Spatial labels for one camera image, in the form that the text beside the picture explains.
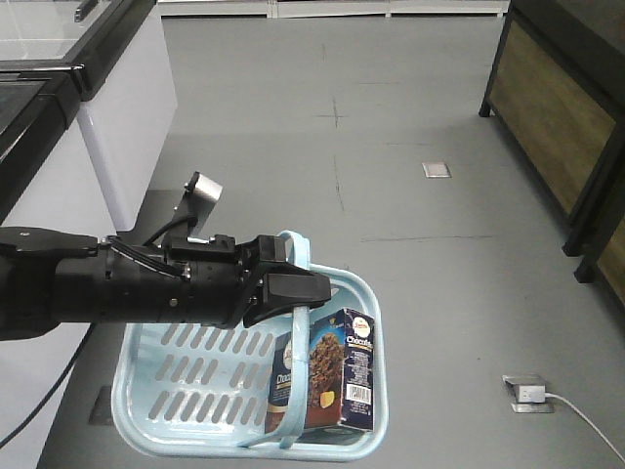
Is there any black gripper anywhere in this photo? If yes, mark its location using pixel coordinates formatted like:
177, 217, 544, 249
160, 234, 331, 328

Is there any light blue plastic basket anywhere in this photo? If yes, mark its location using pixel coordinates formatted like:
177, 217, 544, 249
111, 231, 389, 462

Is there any open floor socket with adapter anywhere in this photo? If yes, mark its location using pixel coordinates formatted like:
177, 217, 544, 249
502, 374, 555, 414

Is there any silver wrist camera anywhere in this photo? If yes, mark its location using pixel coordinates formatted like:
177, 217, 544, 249
185, 171, 223, 204

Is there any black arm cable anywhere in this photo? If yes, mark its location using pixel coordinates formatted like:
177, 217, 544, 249
0, 321, 97, 448

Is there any metal floor plate left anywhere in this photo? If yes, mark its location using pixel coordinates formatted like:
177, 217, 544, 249
88, 385, 113, 426

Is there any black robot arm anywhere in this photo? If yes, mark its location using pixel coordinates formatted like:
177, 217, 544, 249
1, 227, 331, 340

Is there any far black-rimmed chest freezer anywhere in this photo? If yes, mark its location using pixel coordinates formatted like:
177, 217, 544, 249
1, 1, 177, 232

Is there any dark wooden display stand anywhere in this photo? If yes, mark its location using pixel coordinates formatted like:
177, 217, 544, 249
478, 0, 625, 255

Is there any dark chocolate cookie box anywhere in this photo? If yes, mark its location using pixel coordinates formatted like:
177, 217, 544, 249
265, 306, 377, 436

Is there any metal floor socket plate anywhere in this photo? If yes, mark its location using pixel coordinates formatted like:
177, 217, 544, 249
422, 162, 451, 179

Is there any white power cable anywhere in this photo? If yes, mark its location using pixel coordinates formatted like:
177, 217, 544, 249
543, 392, 625, 465

